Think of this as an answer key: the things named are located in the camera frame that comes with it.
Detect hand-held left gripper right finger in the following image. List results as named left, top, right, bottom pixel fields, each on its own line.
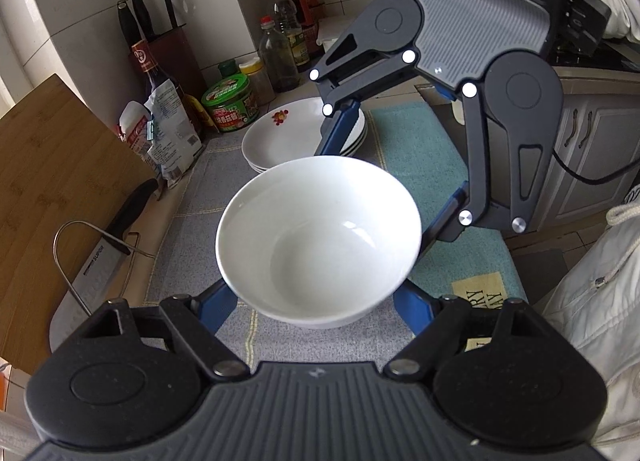
left=382, top=280, right=551, bottom=382

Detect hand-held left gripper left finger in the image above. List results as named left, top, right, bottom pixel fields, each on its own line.
left=75, top=278, right=251, bottom=382

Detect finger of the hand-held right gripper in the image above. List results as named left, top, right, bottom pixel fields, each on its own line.
left=417, top=83, right=553, bottom=262
left=309, top=28, right=420, bottom=158

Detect stack of white plates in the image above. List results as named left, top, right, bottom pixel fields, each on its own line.
left=241, top=97, right=367, bottom=166

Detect white plate bright fruit prints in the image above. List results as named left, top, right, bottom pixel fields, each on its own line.
left=251, top=131, right=367, bottom=176

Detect white plate faded fruit print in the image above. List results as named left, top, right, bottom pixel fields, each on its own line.
left=246, top=121, right=368, bottom=172

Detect plain white bowl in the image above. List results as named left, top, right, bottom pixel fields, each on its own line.
left=215, top=156, right=422, bottom=331

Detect checked grey teal cloth mat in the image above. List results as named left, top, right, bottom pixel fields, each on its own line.
left=145, top=101, right=528, bottom=372

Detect white plastic box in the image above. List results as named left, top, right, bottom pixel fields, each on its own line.
left=316, top=31, right=351, bottom=59

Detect yellow lid spice jar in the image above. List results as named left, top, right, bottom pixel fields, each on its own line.
left=239, top=57, right=277, bottom=106

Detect oil bottle yellow label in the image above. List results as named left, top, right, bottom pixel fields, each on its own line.
left=272, top=0, right=312, bottom=72

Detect clear bottle red cap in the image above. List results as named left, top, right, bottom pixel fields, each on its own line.
left=258, top=16, right=301, bottom=93

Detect green lid sauce jar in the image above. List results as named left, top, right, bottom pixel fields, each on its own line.
left=201, top=75, right=260, bottom=134

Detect dark bottle red label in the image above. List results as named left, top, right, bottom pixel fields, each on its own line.
left=290, top=0, right=321, bottom=59

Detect yellow seasoning packet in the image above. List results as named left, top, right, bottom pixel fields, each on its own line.
left=182, top=93, right=203, bottom=136

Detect clear bag blue text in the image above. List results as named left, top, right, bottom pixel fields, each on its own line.
left=145, top=82, right=203, bottom=189

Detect grey kitchen cabinet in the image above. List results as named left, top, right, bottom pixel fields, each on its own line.
left=542, top=66, right=640, bottom=237

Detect dark red knife block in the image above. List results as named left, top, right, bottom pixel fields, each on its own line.
left=150, top=23, right=207, bottom=92

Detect white jacket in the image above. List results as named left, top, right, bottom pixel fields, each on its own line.
left=542, top=186, right=640, bottom=461

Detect white red seasoning bag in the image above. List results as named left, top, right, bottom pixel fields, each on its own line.
left=117, top=101, right=156, bottom=162

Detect dark soy sauce bottle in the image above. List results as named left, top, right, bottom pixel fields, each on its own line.
left=131, top=38, right=198, bottom=136

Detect wooden cutting board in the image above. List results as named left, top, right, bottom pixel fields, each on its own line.
left=0, top=73, right=161, bottom=374

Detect black handled cleaver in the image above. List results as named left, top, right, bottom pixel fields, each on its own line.
left=49, top=178, right=160, bottom=359

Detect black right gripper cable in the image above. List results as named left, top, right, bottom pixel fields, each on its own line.
left=550, top=148, right=640, bottom=185

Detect metal wire rack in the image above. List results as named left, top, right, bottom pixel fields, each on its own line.
left=54, top=220, right=157, bottom=317

